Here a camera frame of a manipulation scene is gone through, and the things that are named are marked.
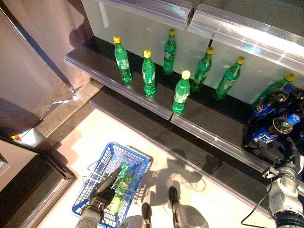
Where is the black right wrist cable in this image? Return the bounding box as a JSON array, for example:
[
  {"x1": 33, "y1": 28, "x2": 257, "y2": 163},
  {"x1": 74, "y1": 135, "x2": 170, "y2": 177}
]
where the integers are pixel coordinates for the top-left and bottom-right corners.
[{"x1": 241, "y1": 182, "x2": 273, "y2": 228}]

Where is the high black store shelf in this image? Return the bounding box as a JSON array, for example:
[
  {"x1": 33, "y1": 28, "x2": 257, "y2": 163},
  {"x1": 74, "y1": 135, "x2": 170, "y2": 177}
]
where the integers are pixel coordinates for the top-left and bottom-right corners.
[{"x1": 96, "y1": 0, "x2": 304, "y2": 76}]

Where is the low black base shelf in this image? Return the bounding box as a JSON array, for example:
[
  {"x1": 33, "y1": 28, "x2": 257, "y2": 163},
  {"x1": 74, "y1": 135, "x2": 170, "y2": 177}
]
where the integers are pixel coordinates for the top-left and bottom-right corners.
[{"x1": 89, "y1": 86, "x2": 278, "y2": 219}]

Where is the blue plastic shopping basket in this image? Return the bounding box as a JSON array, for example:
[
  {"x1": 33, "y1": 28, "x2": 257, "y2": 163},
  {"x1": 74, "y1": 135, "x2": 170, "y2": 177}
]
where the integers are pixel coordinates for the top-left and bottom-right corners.
[{"x1": 72, "y1": 142, "x2": 150, "y2": 228}]

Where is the dark stone plinth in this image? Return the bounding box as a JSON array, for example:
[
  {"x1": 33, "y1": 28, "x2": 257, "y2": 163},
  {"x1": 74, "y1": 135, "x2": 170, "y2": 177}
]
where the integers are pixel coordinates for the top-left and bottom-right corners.
[{"x1": 14, "y1": 78, "x2": 105, "y2": 148}]

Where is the black side unit base shelf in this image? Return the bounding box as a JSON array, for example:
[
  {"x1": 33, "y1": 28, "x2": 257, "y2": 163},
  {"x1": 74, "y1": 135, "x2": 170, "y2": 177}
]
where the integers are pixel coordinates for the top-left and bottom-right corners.
[{"x1": 0, "y1": 136, "x2": 77, "y2": 228}]

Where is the silver right robot leg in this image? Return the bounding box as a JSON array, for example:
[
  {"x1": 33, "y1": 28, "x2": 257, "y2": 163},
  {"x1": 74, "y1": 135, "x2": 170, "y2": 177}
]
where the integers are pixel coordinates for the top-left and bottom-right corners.
[{"x1": 168, "y1": 186, "x2": 209, "y2": 228}]

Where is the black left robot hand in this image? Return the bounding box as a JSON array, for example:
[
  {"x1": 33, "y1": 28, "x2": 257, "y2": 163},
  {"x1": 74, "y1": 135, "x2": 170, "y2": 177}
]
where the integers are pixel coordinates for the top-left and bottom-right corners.
[{"x1": 89, "y1": 167, "x2": 122, "y2": 209}]

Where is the silver left robot leg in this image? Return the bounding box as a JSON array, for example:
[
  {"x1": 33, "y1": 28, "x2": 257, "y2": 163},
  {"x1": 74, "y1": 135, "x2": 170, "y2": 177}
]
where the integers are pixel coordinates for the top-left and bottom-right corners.
[{"x1": 117, "y1": 202, "x2": 152, "y2": 228}]

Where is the blue label cola bottle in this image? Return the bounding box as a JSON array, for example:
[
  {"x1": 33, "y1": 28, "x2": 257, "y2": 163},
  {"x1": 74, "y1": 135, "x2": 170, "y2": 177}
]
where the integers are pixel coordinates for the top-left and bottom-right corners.
[
  {"x1": 253, "y1": 83, "x2": 296, "y2": 119},
  {"x1": 251, "y1": 113, "x2": 302, "y2": 144}
]

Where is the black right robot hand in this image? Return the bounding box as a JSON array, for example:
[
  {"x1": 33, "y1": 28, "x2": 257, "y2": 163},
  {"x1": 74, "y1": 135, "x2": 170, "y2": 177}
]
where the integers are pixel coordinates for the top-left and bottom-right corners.
[{"x1": 257, "y1": 137, "x2": 304, "y2": 167}]

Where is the silver robot leg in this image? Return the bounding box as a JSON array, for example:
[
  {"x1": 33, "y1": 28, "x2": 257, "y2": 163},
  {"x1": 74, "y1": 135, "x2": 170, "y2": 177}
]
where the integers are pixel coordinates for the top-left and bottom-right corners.
[
  {"x1": 117, "y1": 202, "x2": 152, "y2": 228},
  {"x1": 168, "y1": 186, "x2": 209, "y2": 228}
]

